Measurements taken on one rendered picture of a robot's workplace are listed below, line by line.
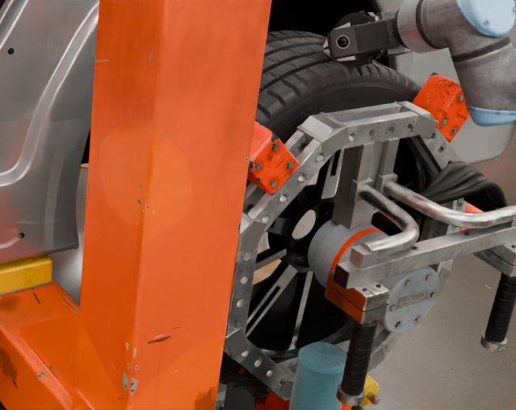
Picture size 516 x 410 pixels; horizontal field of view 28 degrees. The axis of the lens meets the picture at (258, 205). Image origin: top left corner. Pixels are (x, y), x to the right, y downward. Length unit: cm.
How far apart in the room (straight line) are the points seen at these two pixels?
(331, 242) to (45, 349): 52
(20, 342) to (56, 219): 24
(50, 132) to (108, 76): 49
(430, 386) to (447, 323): 38
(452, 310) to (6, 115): 203
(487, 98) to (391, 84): 30
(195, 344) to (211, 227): 19
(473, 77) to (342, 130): 23
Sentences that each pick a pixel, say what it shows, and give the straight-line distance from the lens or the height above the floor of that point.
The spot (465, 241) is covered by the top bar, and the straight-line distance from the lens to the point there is 168.
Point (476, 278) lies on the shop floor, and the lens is 370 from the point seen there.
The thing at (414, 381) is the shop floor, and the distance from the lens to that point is 307.
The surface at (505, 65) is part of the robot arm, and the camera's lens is 156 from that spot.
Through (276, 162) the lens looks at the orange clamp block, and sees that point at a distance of 159.
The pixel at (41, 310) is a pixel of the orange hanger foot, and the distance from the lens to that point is 190.
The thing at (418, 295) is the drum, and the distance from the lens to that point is 175.
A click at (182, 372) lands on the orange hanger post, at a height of 84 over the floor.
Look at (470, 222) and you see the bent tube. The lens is 170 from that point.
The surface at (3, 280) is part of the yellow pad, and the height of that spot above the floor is 71.
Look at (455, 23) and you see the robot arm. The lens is 155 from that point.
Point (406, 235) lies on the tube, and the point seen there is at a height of 101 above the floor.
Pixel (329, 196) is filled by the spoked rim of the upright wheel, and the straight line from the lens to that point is 186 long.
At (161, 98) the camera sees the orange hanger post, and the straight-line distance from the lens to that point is 125.
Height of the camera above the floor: 171
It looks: 26 degrees down
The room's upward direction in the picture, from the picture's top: 8 degrees clockwise
